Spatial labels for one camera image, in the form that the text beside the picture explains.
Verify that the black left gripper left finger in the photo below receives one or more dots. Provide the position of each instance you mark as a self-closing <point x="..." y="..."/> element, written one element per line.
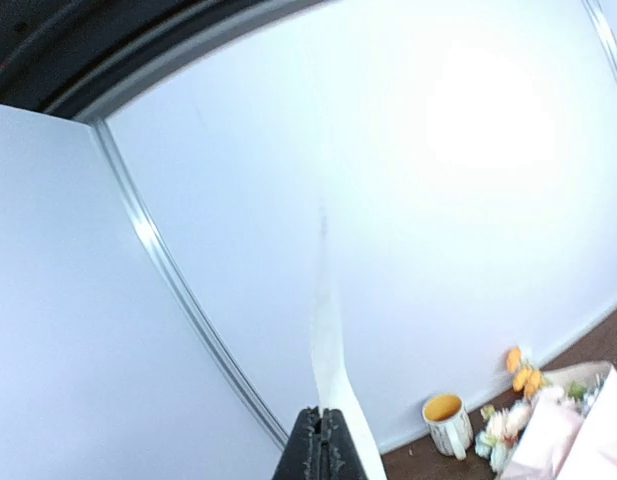
<point x="301" y="457"/>

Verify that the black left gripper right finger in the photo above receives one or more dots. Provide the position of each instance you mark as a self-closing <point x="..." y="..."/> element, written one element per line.
<point x="339" y="457"/>

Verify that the beige printed ribbon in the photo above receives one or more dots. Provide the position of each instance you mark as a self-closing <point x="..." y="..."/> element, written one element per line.
<point x="334" y="388"/>

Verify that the white patterned mug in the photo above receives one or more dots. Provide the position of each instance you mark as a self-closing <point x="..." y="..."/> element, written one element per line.
<point x="449" y="425"/>

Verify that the pink fake rose bunch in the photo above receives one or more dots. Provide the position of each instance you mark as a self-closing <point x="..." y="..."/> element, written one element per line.
<point x="498" y="439"/>

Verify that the orange fake flower stem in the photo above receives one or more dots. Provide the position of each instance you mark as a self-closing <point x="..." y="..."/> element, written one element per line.
<point x="527" y="379"/>

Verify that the pink wrapping paper sheet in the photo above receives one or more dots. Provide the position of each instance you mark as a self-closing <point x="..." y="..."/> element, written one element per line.
<point x="559" y="443"/>

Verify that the purple fake flower bunch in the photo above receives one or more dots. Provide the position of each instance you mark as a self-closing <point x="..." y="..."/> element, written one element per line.
<point x="582" y="395"/>

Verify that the right aluminium frame post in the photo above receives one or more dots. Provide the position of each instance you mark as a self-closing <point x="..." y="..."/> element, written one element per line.
<point x="604" y="32"/>

